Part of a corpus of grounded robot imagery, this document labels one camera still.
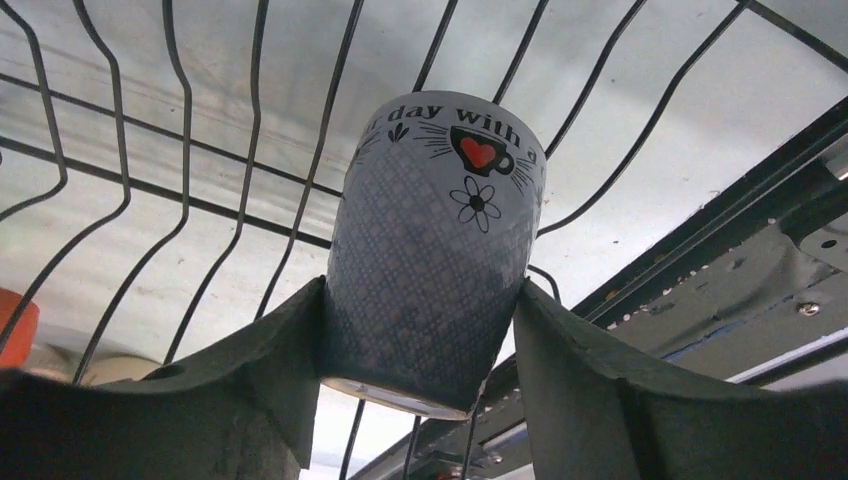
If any black wire dish rack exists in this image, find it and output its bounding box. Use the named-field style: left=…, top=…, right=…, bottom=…
left=0, top=0, right=848, bottom=480

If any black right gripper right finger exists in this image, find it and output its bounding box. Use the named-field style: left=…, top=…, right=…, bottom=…
left=514, top=281, right=847, bottom=479

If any small grey blue cup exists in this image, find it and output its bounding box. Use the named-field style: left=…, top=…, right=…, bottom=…
left=318, top=90, right=547, bottom=420

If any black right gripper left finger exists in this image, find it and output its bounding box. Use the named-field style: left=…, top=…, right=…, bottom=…
left=1, top=277, right=325, bottom=479

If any small red orange cup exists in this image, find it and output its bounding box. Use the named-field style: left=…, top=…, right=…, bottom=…
left=1, top=288, right=40, bottom=368

